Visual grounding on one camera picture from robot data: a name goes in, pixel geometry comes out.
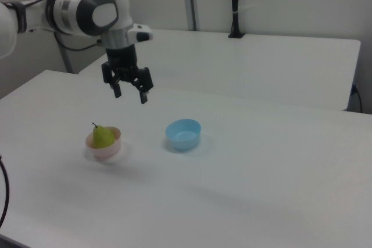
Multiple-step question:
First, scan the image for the pink plastic bowl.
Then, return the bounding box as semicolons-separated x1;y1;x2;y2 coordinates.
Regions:
84;125;122;162

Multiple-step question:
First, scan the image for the thin black floor cable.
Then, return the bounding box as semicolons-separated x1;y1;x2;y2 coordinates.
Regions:
0;153;11;227

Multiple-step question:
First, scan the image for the black cable behind table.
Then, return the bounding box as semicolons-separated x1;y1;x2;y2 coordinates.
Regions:
352;84;363;113

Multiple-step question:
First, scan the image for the blue plastic bowl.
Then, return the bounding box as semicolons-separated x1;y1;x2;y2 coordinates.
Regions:
164;118;202;152

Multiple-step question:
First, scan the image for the white cable tie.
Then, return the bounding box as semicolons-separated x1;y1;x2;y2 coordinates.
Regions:
231;4;256;15

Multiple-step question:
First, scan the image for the black cable behind arm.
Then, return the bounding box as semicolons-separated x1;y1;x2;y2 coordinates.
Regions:
54;30;103;52

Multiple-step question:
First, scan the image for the green pear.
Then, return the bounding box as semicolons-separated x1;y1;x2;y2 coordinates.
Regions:
92;122;115;149

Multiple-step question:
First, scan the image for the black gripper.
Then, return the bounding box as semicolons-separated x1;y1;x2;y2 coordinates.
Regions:
101;44;154;105

